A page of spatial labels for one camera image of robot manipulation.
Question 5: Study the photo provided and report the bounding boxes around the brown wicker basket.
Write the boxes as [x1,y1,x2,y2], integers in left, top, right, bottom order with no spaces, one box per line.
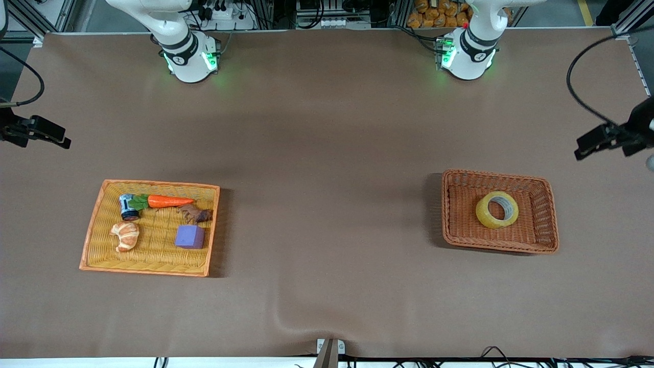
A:
[441,169,559,255]

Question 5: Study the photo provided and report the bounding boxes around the aluminium frame profile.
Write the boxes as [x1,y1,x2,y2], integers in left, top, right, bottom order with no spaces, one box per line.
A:
[8,0,77,48]
[611,0,654,35]

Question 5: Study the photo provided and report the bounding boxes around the orange toy carrot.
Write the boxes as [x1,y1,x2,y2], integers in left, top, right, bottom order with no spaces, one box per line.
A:
[128,194,195,211]

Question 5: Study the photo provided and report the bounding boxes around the white power strip with plugs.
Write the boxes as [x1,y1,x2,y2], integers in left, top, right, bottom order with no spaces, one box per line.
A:
[196,0,257,32]

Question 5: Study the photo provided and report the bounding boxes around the yellowish clear tape roll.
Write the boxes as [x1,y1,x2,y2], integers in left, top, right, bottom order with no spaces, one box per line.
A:
[476,191,519,229]

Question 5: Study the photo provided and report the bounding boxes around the metal table clamp bracket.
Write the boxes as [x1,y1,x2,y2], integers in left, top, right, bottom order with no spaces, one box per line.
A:
[315,337,346,368]

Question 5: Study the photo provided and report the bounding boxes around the brown toy lion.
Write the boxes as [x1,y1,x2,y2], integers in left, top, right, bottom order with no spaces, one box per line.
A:
[177,203,213,224]

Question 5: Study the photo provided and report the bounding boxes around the purple foam cube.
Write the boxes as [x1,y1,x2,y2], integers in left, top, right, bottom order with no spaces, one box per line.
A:
[175,225,205,249]

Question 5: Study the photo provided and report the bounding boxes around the pile of orange toy breads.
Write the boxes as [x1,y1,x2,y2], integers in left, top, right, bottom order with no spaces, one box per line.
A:
[407,0,474,29]

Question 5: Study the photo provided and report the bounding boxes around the flat yellow wicker tray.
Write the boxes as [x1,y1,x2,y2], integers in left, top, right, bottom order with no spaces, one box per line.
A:
[79,179,221,278]

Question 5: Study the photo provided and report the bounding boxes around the small blue can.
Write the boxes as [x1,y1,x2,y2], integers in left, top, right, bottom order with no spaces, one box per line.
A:
[119,194,140,221]

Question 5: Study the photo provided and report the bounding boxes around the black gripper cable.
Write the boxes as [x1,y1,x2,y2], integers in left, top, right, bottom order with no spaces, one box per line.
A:
[0,45,45,108]
[566,32,630,126]

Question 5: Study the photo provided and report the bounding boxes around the toy croissant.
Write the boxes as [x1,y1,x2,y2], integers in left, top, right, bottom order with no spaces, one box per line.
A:
[110,221,140,252]

